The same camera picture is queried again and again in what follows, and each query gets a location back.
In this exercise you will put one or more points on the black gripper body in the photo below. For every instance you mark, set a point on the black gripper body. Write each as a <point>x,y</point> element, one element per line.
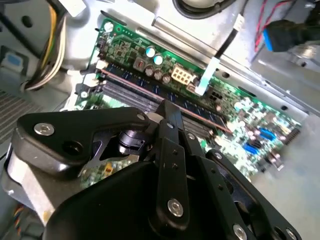
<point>112,212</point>

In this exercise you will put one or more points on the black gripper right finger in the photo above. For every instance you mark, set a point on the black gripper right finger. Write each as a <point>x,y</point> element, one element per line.
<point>210,165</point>

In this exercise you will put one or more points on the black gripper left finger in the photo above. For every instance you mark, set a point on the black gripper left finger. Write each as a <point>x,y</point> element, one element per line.
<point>70,125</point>

